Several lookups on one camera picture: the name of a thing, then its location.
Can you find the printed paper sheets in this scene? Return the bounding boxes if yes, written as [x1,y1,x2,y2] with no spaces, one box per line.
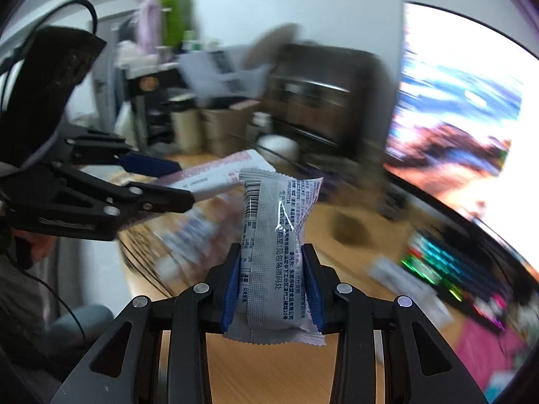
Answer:
[179,48,270,106]

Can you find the beige round disc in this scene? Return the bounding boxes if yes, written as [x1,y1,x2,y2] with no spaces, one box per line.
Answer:
[242,23,302,70]

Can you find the clear cup with dried herbs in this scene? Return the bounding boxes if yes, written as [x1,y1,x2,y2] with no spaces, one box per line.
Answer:
[312,151,392,249]

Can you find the toast pack with white wrapper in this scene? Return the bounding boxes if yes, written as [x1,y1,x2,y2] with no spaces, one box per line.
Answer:
[154,149,279,203]

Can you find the green plush cloth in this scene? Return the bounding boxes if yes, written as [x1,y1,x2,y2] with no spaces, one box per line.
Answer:
[145,0,192,49]

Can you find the black shelf rack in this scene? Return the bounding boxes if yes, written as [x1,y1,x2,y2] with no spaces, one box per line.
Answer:
[122,67,178,152]

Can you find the pink desk mat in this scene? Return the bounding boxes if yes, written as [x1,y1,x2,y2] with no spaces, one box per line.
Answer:
[455,317,539,392]

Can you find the curved computer monitor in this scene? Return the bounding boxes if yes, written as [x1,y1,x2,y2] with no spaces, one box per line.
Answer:
[383,2,539,270]

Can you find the dark translucent organizer box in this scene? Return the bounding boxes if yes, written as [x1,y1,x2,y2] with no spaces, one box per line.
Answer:
[263,42,394,161]

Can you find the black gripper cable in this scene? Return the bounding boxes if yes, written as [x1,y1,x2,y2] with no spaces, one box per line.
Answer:
[0,0,98,76]

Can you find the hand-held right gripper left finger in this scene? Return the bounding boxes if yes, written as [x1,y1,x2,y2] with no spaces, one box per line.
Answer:
[51,243,243,404]

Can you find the person's grey clothing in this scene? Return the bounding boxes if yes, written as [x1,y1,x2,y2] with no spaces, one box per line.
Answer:
[0,252,85,371]

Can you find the black wire basket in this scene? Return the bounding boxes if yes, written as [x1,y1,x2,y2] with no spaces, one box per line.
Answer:
[118,135,304,299]

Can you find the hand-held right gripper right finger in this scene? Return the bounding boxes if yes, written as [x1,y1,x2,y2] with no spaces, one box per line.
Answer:
[301,243,489,404]

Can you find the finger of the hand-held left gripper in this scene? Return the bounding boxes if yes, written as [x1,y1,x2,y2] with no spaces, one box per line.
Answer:
[63,132,183,177]
[46,162,195,230]

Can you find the toast slice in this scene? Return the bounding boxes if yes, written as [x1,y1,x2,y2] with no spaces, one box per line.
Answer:
[158,202,239,287]

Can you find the black backlit keyboard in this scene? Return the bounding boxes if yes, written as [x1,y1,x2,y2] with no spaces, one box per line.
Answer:
[400,227,527,333]

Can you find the lilac cloth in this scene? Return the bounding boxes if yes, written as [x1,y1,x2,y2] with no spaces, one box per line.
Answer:
[137,0,163,57]

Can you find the white snack packet red print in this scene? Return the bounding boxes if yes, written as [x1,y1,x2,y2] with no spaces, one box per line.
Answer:
[223,167,327,346]

